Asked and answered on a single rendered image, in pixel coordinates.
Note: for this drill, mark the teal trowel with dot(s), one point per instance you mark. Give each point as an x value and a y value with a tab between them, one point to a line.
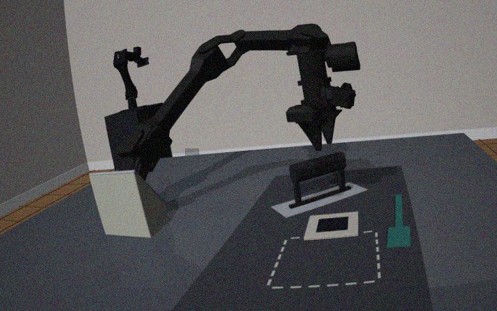
398	235

